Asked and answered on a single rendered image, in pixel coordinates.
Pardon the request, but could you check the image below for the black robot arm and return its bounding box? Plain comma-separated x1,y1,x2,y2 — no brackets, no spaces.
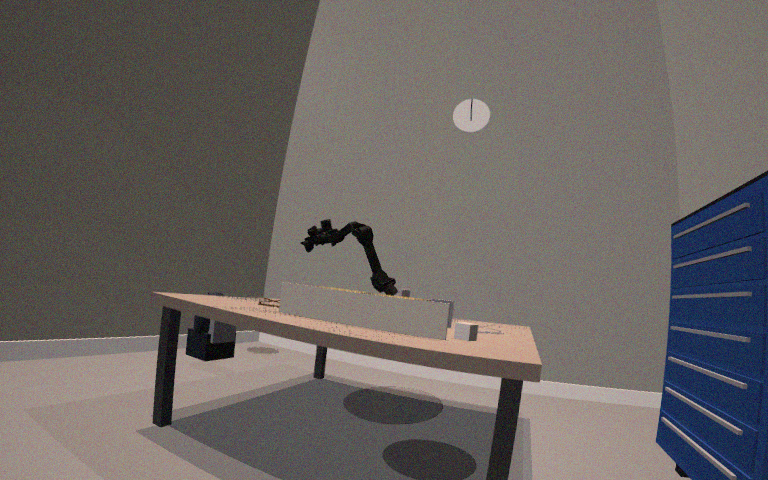
307,219,398,296

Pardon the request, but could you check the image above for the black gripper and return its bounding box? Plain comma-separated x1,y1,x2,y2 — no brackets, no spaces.
300,228,324,252

